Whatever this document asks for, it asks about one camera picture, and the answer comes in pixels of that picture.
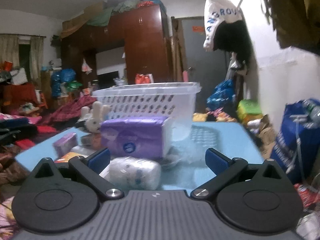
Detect translucent white plastic basket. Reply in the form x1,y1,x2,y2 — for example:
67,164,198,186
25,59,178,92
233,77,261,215
93,82,201,141

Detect green yellow box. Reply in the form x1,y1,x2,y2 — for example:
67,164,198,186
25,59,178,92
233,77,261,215
237,99,263,124

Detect olive hanging garment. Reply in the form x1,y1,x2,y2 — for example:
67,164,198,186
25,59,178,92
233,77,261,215
265,0,319,55

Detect dark red wooden wardrobe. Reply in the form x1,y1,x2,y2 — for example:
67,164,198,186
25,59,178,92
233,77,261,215
61,4,173,84

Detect white plush bunny toy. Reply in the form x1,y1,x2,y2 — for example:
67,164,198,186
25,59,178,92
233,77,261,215
75,101,111,134

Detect orange white hanging bag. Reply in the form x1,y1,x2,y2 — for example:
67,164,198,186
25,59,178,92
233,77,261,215
135,74,154,85

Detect blue bags pile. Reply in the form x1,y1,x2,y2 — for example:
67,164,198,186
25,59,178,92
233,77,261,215
50,68,82,98

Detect white black hanging jacket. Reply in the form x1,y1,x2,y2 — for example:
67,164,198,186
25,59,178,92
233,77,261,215
203,0,252,64

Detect large purple tissue pack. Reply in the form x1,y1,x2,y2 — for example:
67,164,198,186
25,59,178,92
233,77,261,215
100,116,172,160

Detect blue woven shopping bag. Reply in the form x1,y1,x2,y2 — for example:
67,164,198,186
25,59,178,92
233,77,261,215
270,98,319,184

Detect orange flat packet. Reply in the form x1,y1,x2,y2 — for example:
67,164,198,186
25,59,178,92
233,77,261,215
55,152,84,163

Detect magenta plaid blanket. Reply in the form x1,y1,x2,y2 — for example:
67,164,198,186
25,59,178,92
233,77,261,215
37,95,96,126

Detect blue plastic bag by door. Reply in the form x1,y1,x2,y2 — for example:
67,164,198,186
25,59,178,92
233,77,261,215
206,79,236,111

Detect grey door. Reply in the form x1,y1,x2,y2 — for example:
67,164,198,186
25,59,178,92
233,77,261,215
181,17,228,112

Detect white wrapped tissue pack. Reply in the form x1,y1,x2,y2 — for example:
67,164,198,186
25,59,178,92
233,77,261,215
100,157,162,190

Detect small purple tissue pack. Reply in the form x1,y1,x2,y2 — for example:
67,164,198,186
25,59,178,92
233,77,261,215
53,133,78,157

